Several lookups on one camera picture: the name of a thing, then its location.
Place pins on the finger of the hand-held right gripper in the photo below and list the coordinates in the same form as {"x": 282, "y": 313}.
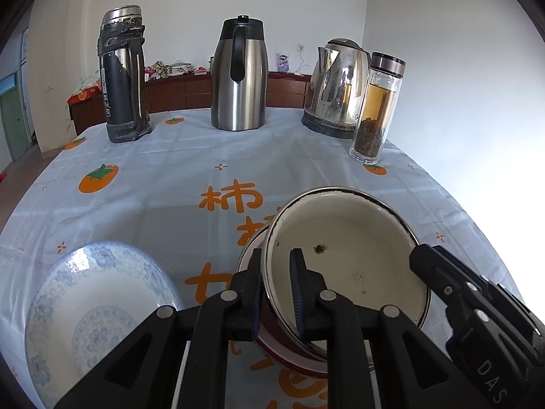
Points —
{"x": 430, "y": 264}

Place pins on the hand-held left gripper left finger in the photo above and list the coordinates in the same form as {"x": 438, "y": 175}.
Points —
{"x": 256, "y": 302}

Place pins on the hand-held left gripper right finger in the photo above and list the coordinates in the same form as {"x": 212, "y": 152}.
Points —
{"x": 298, "y": 298}

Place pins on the cream enamel bowl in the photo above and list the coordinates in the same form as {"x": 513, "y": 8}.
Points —
{"x": 349, "y": 238}

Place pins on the blue patterned plate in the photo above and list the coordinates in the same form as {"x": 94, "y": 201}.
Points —
{"x": 85, "y": 289}

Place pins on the persimmon print tablecloth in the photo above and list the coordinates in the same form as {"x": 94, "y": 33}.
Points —
{"x": 170, "y": 187}

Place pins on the glass tea bottle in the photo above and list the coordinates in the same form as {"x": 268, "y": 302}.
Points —
{"x": 374, "y": 110}

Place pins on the stainless steel electric kettle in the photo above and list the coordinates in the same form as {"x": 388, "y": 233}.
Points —
{"x": 332, "y": 89}

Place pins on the stainless steel carafe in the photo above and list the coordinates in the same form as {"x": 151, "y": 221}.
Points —
{"x": 251, "y": 93}

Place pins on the brown wooden cabinet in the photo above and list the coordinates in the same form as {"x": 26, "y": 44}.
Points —
{"x": 191, "y": 91}

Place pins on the white packet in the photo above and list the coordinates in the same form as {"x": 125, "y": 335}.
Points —
{"x": 283, "y": 63}

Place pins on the floral cloth bundle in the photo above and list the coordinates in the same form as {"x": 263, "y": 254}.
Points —
{"x": 170, "y": 69}

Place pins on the black worn thermos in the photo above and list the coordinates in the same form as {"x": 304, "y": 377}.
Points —
{"x": 117, "y": 93}

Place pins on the orange gift box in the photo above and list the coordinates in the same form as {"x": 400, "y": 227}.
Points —
{"x": 83, "y": 96}

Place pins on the green door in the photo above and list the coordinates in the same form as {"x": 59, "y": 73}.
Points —
{"x": 12, "y": 123}

